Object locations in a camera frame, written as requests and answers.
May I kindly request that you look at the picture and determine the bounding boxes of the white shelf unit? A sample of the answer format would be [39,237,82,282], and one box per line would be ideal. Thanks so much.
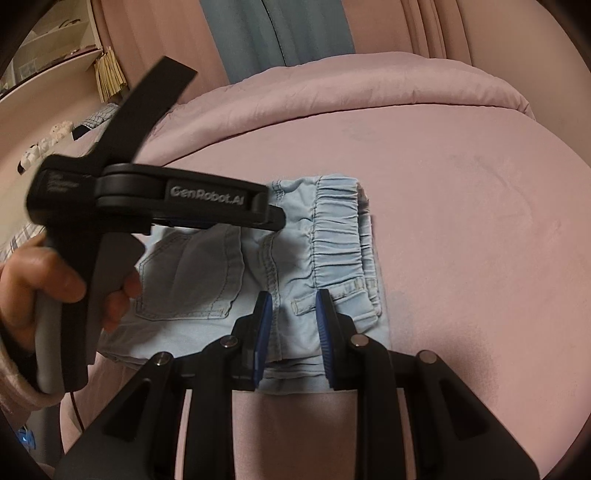
[1,0,103,97]

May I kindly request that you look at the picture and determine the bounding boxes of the white plush toy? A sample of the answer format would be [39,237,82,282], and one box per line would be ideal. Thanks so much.
[17,121,73,175]

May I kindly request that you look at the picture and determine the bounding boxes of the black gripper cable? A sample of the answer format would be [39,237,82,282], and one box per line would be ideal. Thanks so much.
[68,389,86,434]

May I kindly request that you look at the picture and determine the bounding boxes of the peach curtain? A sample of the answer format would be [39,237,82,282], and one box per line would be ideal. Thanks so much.
[92,0,590,158]

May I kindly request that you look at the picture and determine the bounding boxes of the teal curtain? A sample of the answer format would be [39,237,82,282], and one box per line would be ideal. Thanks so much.
[200,0,356,84]

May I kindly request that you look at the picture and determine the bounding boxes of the pink bed sheet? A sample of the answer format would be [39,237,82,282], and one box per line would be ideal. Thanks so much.
[61,104,590,479]

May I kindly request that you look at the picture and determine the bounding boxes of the yellow tasselled cloth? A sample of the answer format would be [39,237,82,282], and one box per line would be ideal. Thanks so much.
[93,47,127,103]

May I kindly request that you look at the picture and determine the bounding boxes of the light blue denim pants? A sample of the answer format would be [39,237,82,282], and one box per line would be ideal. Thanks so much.
[98,174,390,395]

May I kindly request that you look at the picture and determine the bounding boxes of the plaid pillow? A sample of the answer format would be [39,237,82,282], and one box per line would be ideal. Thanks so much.
[1,103,119,262]

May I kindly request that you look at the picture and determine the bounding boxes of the pink rolled duvet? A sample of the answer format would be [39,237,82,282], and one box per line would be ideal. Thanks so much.
[136,52,533,166]

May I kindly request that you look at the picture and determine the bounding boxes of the person's left hand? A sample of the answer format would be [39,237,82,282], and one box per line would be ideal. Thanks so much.
[1,234,86,353]

